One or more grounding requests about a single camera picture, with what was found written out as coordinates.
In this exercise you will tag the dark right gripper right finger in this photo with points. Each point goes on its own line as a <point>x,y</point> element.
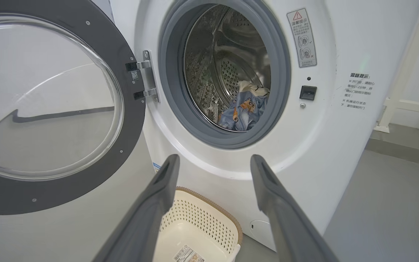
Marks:
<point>289,225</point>

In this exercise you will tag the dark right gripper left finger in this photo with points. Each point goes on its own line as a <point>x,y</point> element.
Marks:
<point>140,225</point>

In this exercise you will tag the paper basket label sticker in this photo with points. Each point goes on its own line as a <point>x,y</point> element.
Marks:
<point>187,254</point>

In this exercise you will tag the blue energy label sticker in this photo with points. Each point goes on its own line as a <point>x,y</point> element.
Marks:
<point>156,167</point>

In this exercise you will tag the white front-load washing machine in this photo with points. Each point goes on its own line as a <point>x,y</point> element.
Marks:
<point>340,163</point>

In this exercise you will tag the cream laundry basket brown rim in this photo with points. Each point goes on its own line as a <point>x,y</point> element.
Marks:
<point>195,233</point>

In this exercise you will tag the grey warning sticker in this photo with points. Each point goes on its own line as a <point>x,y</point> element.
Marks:
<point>301,38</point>

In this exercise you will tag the round white filter cover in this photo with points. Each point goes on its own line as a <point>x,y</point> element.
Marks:
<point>262,233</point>

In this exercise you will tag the blue cartoon print garment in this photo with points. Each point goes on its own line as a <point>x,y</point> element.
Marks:
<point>244,112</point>

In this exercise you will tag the stainless steel washing machine drum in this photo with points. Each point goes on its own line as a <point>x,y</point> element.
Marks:
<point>213,54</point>

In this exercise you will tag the metal door hinge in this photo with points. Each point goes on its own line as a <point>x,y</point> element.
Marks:
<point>150,76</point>

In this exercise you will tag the black door latch socket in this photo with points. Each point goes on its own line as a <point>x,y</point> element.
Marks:
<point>308,92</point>

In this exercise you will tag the white metal railing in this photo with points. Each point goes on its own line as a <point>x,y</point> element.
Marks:
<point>406,72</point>

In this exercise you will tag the black glass washer door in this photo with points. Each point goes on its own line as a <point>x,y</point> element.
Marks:
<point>133,120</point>

